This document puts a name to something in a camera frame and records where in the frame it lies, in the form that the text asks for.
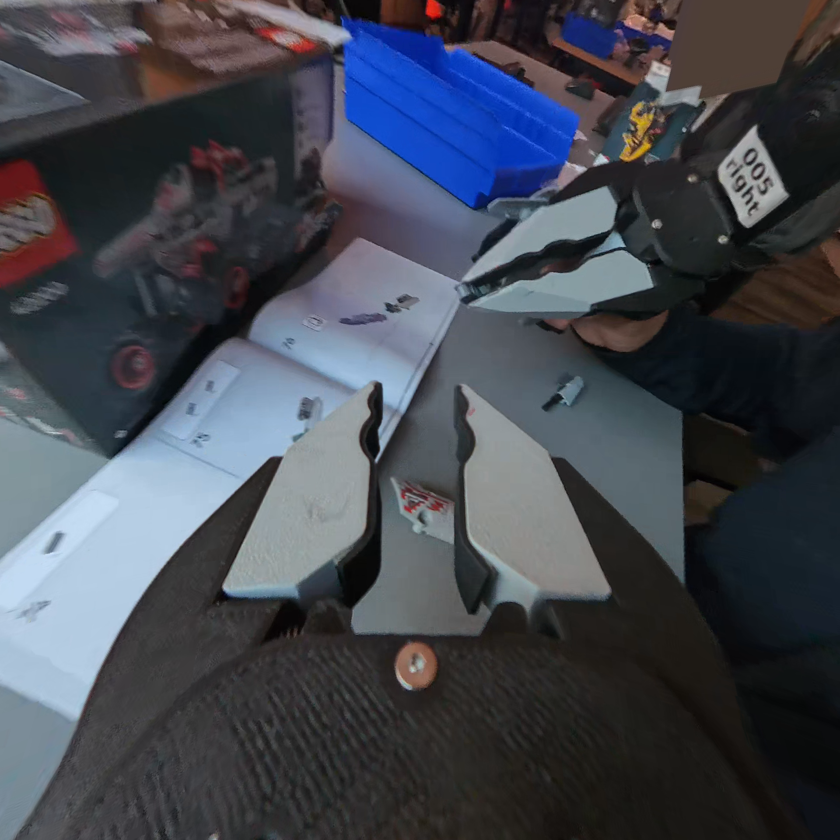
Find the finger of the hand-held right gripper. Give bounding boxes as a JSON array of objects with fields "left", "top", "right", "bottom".
[
  {"left": 459, "top": 164, "right": 657, "bottom": 293},
  {"left": 459, "top": 249, "right": 660, "bottom": 322}
]

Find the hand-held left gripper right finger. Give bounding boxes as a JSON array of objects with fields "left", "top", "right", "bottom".
[{"left": 454, "top": 385, "right": 613, "bottom": 631}]

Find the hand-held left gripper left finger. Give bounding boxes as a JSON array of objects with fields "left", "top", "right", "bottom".
[{"left": 223, "top": 382, "right": 383, "bottom": 608}]

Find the white red printed lego piece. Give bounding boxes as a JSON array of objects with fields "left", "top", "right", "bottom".
[{"left": 390, "top": 477, "right": 457, "bottom": 546}]

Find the small grey lego piece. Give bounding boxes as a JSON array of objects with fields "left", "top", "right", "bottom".
[{"left": 541, "top": 373, "right": 585, "bottom": 413}]

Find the person's right forearm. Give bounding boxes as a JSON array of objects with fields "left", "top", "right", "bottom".
[{"left": 594, "top": 305, "right": 840, "bottom": 460}]

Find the black lego set box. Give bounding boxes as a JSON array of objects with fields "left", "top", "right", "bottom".
[{"left": 0, "top": 0, "right": 349, "bottom": 460}]

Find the person's right hand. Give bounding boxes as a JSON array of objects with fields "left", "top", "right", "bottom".
[{"left": 541, "top": 311, "right": 670, "bottom": 352}]

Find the yellow black printed packet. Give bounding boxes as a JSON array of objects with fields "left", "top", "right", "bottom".
[{"left": 604, "top": 92, "right": 704, "bottom": 165}]

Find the white instruction booklet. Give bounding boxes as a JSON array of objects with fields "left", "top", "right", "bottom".
[{"left": 0, "top": 238, "right": 463, "bottom": 723}]

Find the wooden table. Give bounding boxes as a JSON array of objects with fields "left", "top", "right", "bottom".
[{"left": 550, "top": 36, "right": 651, "bottom": 88}]

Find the blue plastic bin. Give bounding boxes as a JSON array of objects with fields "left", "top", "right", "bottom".
[{"left": 341, "top": 16, "right": 581, "bottom": 211}]

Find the blue storage crate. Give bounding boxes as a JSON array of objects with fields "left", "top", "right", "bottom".
[{"left": 563, "top": 12, "right": 621, "bottom": 59}]

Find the person's dark clothing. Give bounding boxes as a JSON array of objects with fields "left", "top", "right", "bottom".
[{"left": 682, "top": 427, "right": 840, "bottom": 840}]

